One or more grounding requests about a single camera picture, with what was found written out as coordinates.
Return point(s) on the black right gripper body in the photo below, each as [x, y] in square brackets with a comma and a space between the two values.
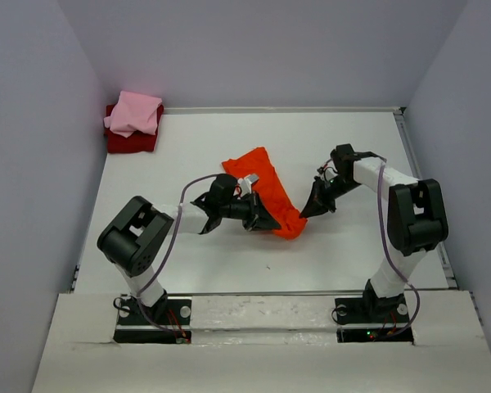
[340, 187]

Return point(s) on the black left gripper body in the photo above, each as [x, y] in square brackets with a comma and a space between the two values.
[231, 209]

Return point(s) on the orange t shirt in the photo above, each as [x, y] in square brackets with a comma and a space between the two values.
[271, 192]

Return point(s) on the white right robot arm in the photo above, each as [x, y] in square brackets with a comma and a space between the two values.
[412, 222]

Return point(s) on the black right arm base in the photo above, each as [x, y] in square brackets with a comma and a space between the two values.
[356, 325]

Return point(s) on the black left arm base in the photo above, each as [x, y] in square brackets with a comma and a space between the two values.
[172, 327]

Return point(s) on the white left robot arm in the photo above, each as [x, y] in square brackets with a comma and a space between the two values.
[140, 238]

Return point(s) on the dark red folded t shirt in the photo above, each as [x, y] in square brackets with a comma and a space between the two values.
[135, 143]

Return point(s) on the pink folded t shirt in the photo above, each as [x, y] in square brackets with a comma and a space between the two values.
[134, 112]

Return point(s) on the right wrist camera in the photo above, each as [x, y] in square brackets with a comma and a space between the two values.
[327, 171]

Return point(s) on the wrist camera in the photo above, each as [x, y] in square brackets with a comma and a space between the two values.
[327, 171]
[246, 184]

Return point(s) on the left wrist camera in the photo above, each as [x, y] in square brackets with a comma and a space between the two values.
[246, 184]

